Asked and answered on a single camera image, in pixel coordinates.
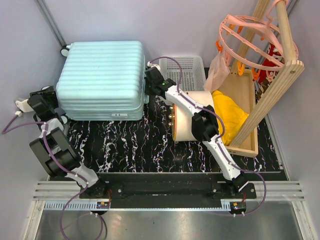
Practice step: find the light blue hard-shell suitcase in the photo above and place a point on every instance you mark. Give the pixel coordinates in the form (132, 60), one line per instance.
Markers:
(103, 81)

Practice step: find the pink round clip hanger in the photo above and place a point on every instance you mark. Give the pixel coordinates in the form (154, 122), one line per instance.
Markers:
(252, 42)

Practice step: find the red cloth item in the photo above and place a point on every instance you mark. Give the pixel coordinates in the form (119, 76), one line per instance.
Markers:
(267, 75)

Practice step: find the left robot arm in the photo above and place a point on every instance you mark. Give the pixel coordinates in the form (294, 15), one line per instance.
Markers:
(52, 148)

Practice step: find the wooden hanger rack frame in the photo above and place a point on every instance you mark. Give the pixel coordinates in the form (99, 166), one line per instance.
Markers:
(281, 82)

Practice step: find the black marble pattern mat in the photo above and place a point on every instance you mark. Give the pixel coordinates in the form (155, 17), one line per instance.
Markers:
(143, 146)

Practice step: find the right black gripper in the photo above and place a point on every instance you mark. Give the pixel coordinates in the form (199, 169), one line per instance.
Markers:
(148, 91)

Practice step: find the yellow cloth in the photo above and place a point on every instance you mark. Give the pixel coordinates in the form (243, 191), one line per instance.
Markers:
(230, 113)

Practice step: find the translucent pink plastic bag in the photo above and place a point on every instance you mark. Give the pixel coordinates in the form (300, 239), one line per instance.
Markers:
(217, 73)

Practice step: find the wooden tray base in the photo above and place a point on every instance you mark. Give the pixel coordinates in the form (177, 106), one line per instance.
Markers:
(241, 89)

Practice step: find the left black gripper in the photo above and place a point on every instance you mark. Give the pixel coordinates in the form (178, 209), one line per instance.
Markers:
(50, 93)

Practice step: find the white perforated plastic basket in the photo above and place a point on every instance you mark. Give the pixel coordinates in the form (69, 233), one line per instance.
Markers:
(193, 72)

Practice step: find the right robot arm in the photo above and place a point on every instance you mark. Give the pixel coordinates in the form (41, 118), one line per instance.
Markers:
(204, 124)

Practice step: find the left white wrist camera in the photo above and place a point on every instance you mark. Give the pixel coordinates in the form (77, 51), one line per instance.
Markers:
(23, 107)

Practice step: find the white round drum box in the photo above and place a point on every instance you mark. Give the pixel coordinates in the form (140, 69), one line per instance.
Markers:
(182, 126)

